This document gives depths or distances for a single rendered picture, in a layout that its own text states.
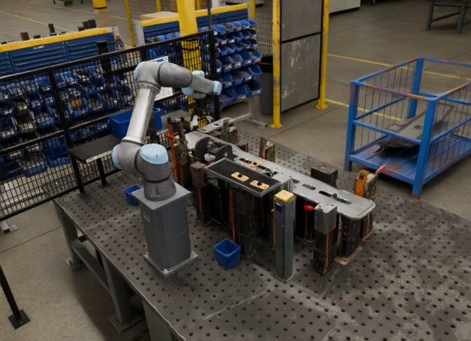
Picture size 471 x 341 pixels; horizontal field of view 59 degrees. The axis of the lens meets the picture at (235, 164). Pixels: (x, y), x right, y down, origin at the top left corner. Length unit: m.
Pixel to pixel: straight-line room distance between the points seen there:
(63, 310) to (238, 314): 1.58
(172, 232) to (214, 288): 0.33
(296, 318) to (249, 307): 0.21
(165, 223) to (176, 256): 0.22
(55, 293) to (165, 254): 1.42
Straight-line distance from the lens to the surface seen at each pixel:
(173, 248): 2.07
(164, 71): 2.00
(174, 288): 2.06
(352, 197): 2.09
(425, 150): 3.82
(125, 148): 1.95
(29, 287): 3.48
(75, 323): 3.07
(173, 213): 1.96
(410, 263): 2.24
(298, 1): 5.31
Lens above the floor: 2.11
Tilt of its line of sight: 28 degrees down
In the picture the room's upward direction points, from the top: 4 degrees counter-clockwise
